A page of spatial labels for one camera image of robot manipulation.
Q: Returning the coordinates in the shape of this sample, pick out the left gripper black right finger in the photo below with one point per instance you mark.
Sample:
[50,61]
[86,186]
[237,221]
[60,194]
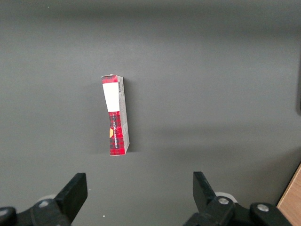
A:
[209,207]

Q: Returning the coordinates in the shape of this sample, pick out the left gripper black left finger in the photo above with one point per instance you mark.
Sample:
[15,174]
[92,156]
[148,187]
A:
[68,204]

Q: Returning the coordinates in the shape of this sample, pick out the red plaid cardboard box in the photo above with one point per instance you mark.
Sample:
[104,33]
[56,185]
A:
[116,136]

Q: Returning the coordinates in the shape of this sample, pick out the wooden drawer cabinet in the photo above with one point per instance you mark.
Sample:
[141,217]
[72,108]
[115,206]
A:
[292,202]

